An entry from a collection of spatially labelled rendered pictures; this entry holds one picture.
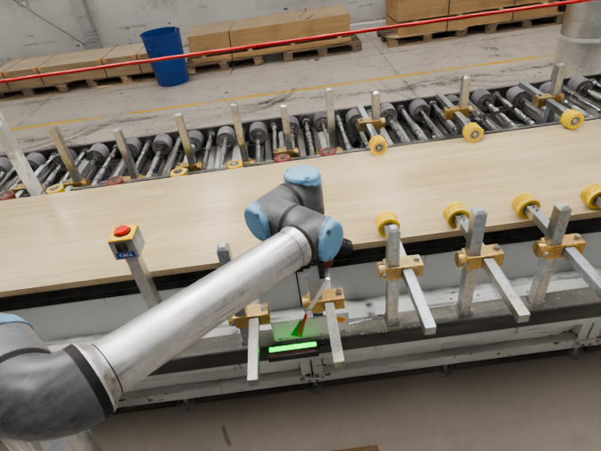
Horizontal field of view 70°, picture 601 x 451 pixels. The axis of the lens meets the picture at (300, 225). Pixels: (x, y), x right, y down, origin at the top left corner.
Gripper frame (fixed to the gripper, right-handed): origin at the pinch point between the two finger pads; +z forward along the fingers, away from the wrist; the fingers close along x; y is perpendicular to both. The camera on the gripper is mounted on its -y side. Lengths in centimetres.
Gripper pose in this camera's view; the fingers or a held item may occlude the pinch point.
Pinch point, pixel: (323, 280)
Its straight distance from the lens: 127.3
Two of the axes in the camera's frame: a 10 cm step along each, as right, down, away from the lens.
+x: 0.7, 5.9, -8.0
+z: 1.1, 8.0, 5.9
